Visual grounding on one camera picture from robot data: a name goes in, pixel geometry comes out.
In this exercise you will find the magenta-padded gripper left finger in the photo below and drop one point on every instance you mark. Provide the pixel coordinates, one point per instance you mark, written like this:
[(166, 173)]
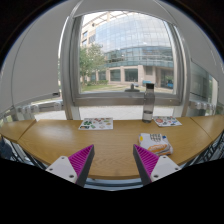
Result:
[(63, 168)]

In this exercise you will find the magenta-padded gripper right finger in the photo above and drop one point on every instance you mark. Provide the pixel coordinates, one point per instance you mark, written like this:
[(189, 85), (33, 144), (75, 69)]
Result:
[(163, 167)]

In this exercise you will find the sticker sheet with red circle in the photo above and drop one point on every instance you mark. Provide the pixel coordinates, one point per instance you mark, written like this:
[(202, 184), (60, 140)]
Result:
[(166, 121)]

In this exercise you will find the sticker sheet with green stickers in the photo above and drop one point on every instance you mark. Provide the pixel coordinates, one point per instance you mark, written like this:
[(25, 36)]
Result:
[(96, 123)]

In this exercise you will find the clear grey water bottle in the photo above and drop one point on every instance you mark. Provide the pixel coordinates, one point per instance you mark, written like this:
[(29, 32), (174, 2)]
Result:
[(148, 106)]

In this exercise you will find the green tree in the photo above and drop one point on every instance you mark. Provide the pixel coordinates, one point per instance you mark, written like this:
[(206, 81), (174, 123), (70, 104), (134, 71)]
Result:
[(90, 61)]

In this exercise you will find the glass office building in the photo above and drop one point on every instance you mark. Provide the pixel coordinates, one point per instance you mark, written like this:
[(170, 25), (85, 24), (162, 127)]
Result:
[(133, 46)]

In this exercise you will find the white wall socket rail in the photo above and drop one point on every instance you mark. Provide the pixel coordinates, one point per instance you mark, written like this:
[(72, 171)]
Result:
[(40, 108), (203, 106)]

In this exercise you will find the white window frame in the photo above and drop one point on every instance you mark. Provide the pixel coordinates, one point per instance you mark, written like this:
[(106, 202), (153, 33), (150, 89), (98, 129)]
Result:
[(126, 98)]

